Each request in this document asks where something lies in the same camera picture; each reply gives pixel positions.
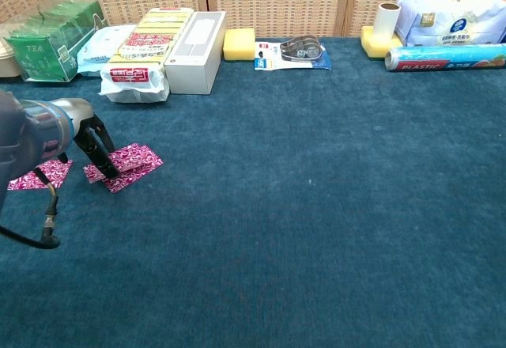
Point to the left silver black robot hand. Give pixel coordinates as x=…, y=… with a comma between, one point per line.
x=83, y=112

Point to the wooden woven folding screen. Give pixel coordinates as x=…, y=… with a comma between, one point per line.
x=276, y=0

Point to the white paper roll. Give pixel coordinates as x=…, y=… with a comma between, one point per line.
x=385, y=21

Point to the correction tape blister pack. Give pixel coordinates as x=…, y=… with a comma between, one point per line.
x=276, y=57

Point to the white blue tissue pack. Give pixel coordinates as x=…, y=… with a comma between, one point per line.
x=454, y=20

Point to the white power strip box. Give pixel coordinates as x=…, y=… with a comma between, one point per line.
x=189, y=71

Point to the yellow sponge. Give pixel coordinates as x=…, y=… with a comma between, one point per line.
x=375, y=49
x=238, y=45

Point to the beige lunch box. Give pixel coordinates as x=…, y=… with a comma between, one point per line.
x=8, y=65

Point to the light blue wet wipes pack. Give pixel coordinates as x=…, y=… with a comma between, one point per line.
x=99, y=47

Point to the dark blue felt table mat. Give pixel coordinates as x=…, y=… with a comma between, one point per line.
x=296, y=205

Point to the yellow green sponge multipack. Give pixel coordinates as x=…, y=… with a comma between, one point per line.
x=146, y=43

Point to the green tea bag box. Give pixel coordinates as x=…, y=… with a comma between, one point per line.
x=43, y=51

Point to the blue plastic wrap roll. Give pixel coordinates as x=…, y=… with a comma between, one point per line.
x=446, y=57

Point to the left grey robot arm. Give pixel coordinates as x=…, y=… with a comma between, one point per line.
x=20, y=138

